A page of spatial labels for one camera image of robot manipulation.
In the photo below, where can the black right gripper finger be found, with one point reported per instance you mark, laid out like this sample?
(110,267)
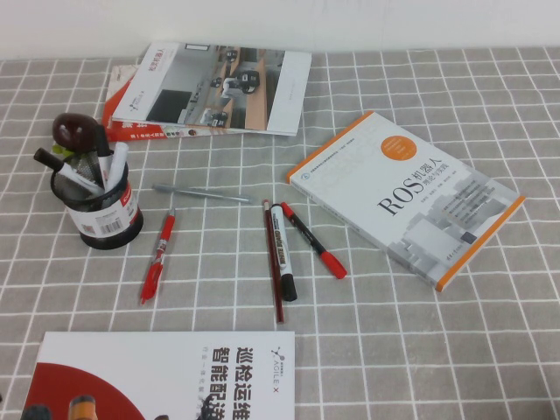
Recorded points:
(42,414)

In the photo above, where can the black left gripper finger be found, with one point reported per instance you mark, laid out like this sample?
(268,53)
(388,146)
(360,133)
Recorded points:
(29,414)

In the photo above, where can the white marker pen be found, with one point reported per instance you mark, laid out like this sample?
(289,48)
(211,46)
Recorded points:
(118,162)

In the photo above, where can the black mesh pen holder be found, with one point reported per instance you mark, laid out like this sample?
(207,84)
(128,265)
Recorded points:
(109,232)

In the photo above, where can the red retractable pen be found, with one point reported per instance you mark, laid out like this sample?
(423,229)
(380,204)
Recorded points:
(164,238)

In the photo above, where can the grey translucent pen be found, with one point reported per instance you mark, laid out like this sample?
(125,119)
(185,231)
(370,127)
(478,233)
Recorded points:
(201,192)

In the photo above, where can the red black marker pen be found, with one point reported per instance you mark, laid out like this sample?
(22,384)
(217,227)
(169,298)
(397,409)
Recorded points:
(308,236)

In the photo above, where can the white red booklet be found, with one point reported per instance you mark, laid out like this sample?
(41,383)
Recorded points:
(131,359)

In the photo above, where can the white marker black cap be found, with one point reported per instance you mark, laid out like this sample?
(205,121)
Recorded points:
(46,157)
(101,144)

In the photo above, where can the dark red pencil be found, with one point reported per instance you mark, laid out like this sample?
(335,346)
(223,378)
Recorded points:
(273,271)

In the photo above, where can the red orange book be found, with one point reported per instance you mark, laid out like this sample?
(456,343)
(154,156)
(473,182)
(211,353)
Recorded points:
(131,132)

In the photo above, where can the grey grid tablecloth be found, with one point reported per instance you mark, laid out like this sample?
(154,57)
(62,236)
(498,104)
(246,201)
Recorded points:
(394,350)

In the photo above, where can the white photo brochure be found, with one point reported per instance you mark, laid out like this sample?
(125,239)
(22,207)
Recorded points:
(284,96)

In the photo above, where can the white orange ROS book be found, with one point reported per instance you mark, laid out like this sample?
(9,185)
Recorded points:
(394,184)

